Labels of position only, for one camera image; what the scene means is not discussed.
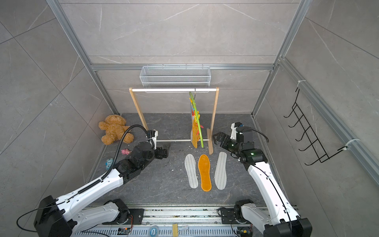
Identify white striped insole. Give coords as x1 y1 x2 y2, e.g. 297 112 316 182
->
214 152 227 190
185 154 198 189

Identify small blue toy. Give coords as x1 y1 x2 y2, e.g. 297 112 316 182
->
106 159 114 170

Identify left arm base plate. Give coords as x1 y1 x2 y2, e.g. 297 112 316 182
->
116 208 145 225

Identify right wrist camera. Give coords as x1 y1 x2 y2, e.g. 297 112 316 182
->
231 122 243 140

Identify black wall hook rack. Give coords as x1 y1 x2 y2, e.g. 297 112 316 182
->
283 88 348 166

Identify brown teddy bear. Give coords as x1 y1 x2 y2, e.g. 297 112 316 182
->
98 115 129 145

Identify small pink toy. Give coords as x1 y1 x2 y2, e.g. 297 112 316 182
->
121 149 131 156

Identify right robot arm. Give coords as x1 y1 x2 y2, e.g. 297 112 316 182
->
212 122 312 237

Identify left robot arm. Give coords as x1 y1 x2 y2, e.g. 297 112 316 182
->
33 125 170 237

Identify white wire mesh basket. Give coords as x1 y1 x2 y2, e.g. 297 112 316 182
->
140 66 211 89

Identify orange fuzzy insole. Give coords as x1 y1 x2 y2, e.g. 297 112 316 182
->
198 155 212 192

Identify aluminium floor rail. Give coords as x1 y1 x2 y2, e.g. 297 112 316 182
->
71 205 268 237

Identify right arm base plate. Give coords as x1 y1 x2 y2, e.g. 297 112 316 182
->
217 206 252 225

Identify wooden clothes rack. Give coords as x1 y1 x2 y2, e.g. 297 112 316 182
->
129 87 220 155

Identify green clip hanger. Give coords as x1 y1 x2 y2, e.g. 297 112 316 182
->
189 91 204 148

